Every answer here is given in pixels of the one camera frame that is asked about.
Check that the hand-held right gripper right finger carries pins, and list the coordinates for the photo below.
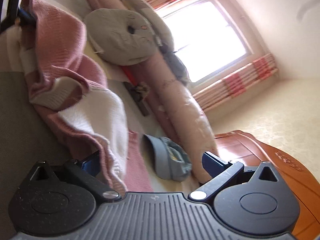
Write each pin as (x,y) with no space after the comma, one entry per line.
(212,163)

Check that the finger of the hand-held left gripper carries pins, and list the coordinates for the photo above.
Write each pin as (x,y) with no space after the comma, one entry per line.
(26,16)

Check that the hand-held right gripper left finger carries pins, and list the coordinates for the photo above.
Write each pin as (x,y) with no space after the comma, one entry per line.
(91,166)

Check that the pink and white knit sweater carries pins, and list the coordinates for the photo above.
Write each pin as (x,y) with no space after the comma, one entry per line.
(62,55)

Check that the grey-green folded clothes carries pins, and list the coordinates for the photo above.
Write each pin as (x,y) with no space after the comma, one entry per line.
(178,67)

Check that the blue baseball cap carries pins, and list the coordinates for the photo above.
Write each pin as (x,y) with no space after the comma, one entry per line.
(165,157)

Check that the pink folded quilt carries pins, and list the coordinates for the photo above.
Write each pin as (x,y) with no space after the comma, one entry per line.
(180,110)

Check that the black flat device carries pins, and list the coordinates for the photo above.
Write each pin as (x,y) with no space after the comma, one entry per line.
(140,102)

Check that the wooden headboard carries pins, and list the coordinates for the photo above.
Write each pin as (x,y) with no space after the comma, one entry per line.
(300,180)

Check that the grey cat face cushion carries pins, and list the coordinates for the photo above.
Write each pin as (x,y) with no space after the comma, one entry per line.
(117,35)

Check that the brown floral scrunchie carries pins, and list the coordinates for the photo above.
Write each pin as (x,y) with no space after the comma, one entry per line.
(142,87)

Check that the red stick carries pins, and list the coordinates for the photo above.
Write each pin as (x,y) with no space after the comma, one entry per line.
(128,73)

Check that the window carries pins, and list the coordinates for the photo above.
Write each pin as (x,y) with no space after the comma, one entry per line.
(205,40)

